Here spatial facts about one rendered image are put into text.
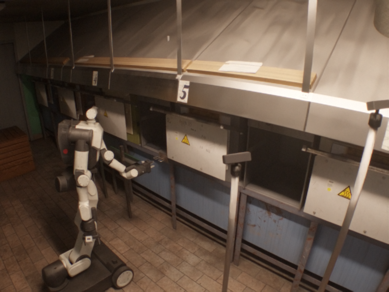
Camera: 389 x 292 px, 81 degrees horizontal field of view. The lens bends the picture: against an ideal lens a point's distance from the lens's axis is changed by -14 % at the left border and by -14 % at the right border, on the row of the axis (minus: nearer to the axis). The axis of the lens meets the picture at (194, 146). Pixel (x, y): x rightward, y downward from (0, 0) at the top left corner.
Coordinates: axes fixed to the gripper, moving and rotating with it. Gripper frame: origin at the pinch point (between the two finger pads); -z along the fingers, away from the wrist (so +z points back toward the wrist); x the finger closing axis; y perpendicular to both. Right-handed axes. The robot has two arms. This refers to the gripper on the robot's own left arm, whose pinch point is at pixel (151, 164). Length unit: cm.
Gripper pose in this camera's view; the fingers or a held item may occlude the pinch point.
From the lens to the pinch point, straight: 237.6
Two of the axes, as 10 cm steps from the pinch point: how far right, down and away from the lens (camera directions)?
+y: -7.7, -2.4, 5.9
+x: -0.1, -9.2, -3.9
